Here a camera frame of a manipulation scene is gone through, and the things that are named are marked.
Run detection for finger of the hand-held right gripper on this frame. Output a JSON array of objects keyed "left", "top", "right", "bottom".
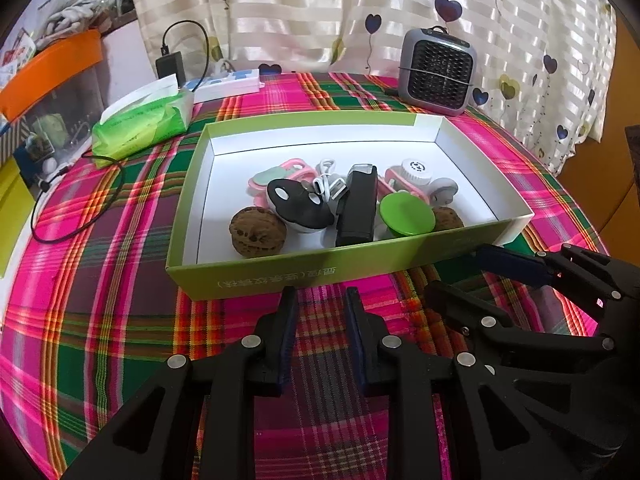
[
  {"left": 425, "top": 280, "right": 616, "bottom": 367},
  {"left": 475, "top": 243, "right": 640, "bottom": 311}
]

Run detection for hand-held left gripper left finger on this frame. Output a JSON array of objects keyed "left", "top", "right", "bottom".
[{"left": 62, "top": 286, "right": 299, "bottom": 480}]

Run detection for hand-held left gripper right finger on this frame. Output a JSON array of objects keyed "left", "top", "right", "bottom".
[{"left": 345, "top": 287, "right": 583, "bottom": 480}]

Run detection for small walnut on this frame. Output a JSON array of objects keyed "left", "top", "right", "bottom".
[{"left": 430, "top": 206, "right": 465, "bottom": 233}]

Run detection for green cardboard box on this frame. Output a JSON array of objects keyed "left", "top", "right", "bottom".
[{"left": 166, "top": 108, "right": 535, "bottom": 302}]

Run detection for small white mushroom head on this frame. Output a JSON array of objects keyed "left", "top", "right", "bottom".
[{"left": 429, "top": 177, "right": 458, "bottom": 206}]

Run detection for large walnut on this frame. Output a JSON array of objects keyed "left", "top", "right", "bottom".
[{"left": 229, "top": 206, "right": 288, "bottom": 260}]

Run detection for white attachment with green cap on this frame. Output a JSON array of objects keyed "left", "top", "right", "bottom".
[{"left": 376, "top": 192, "right": 437, "bottom": 241}]

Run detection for black device handle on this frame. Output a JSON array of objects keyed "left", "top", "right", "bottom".
[{"left": 335, "top": 162, "right": 377, "bottom": 248}]

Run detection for black round massager head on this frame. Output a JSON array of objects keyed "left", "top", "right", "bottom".
[{"left": 266, "top": 178, "right": 335, "bottom": 236}]

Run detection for white round printed head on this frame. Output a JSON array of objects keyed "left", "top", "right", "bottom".
[{"left": 397, "top": 158, "right": 435, "bottom": 192}]

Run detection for pink clip attachment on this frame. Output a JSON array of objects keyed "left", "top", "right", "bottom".
[{"left": 377, "top": 170, "right": 431, "bottom": 206}]

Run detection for white usb cable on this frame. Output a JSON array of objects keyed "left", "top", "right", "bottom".
[{"left": 312, "top": 158, "right": 351, "bottom": 206}]

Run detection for pink attachment with grey pad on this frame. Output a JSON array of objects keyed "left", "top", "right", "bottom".
[{"left": 250, "top": 157, "right": 317, "bottom": 192}]

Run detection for pink green plaid tablecloth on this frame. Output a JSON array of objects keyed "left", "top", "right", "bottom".
[{"left": 0, "top": 71, "right": 613, "bottom": 480}]

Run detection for wooden cabinet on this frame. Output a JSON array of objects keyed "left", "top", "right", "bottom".
[{"left": 557, "top": 5, "right": 640, "bottom": 256}]

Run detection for grey desktop heater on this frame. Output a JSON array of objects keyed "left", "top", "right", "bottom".
[{"left": 397, "top": 26, "right": 476, "bottom": 111}]

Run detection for green tissue pack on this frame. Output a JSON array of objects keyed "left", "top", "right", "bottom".
[{"left": 90, "top": 74, "right": 196, "bottom": 170}]

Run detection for white power strip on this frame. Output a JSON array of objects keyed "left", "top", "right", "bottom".
[{"left": 185, "top": 66, "right": 263, "bottom": 103}]

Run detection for yellow-green box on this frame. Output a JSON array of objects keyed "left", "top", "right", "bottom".
[{"left": 0, "top": 157, "right": 38, "bottom": 281}]

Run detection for cream curtain with heart print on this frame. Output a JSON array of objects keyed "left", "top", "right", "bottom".
[{"left": 127, "top": 0, "right": 618, "bottom": 176}]

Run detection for clear storage bin orange lid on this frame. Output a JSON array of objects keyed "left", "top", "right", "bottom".
[{"left": 0, "top": 29, "right": 106, "bottom": 161}]

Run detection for pile of white bags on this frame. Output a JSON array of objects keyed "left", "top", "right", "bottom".
[{"left": 45, "top": 0, "right": 126, "bottom": 36}]

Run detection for colourful packets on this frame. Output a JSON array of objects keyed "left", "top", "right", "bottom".
[{"left": 0, "top": 30, "right": 38, "bottom": 68}]

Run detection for thin black cable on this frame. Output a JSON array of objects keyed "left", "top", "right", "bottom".
[{"left": 31, "top": 155, "right": 126, "bottom": 246}]

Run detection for black power adapter with cable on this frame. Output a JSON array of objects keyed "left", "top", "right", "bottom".
[{"left": 155, "top": 20, "right": 210, "bottom": 91}]

